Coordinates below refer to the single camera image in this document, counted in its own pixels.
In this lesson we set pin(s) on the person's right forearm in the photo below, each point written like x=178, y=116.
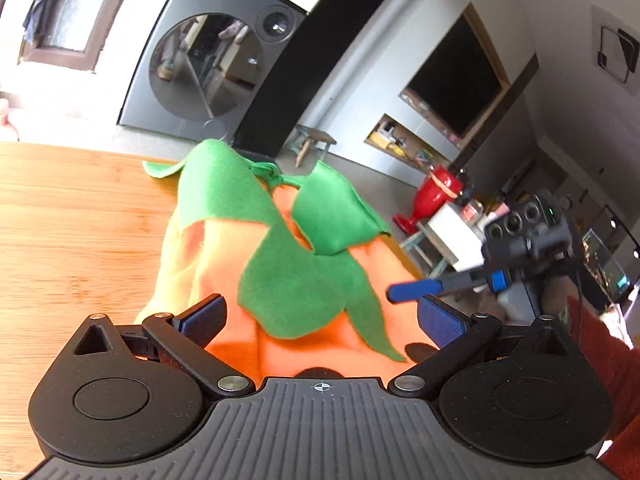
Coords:
x=610, y=360

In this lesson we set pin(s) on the orange and green costume garment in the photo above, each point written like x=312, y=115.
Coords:
x=300, y=280

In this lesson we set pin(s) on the small wooden stool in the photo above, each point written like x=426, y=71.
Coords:
x=312, y=141

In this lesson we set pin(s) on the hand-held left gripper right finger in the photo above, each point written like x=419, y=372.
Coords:
x=441, y=321

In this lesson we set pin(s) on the dark hanging cloth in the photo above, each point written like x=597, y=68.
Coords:
x=42, y=0

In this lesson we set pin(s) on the white box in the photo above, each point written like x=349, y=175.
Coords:
x=452, y=237

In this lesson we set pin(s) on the wall niche shelf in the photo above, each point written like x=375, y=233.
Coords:
x=407, y=145

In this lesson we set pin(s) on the small frosted window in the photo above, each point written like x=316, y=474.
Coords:
x=75, y=15

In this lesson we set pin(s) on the grey front-load washing machine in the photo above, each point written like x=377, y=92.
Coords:
x=200, y=65

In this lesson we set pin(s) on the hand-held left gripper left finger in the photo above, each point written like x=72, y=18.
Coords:
x=204, y=318

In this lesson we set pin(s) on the red vase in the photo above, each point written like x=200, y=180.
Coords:
x=435, y=195

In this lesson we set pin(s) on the black television screen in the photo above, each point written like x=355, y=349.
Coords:
x=457, y=77

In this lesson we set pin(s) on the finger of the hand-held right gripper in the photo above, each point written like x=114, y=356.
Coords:
x=415, y=291

